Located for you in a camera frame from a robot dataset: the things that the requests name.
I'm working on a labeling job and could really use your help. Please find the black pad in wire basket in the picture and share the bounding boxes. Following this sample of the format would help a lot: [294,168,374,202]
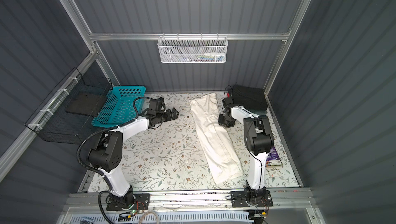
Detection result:
[66,92,107,117]

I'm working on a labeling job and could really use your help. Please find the black wire wall basket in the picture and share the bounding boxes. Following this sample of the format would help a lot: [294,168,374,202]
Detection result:
[25,68,112,144]

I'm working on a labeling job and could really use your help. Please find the items in mesh basket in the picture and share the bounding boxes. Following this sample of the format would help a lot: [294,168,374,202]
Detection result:
[178,53,226,63]

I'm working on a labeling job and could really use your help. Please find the purple printed book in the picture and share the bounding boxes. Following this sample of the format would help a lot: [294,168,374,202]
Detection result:
[266,146,283,167]

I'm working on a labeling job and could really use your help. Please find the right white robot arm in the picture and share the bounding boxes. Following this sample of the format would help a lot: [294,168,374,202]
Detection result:
[218,98,274,197]

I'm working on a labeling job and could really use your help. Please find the white mesh wall basket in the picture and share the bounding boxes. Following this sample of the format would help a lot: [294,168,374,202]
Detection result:
[157,39,229,64]

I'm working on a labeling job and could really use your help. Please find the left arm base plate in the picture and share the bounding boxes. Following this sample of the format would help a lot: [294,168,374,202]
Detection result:
[106,193,151,211]

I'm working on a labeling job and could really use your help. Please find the teal plastic laundry basket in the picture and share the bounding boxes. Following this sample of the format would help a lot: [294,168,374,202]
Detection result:
[91,86,146,128]

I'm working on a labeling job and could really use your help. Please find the aluminium frame rail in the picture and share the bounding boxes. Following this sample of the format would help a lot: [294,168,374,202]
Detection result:
[89,33,289,41]

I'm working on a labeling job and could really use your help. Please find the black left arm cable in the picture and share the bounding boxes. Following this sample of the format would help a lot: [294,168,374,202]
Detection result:
[76,96,155,224]

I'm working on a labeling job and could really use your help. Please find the folded dark t shirt stack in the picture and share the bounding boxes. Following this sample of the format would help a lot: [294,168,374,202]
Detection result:
[229,85,268,113]

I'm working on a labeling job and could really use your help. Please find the white vented cable duct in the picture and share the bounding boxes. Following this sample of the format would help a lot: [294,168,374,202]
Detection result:
[67,211,253,224]

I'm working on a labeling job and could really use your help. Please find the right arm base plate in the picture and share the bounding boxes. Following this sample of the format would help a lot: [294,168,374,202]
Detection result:
[230,188,273,208]

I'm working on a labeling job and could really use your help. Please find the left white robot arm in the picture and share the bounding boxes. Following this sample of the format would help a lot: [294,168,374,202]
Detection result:
[87,97,179,199]

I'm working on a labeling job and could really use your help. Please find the white t shirt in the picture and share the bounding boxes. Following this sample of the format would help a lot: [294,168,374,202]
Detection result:
[189,94,243,186]

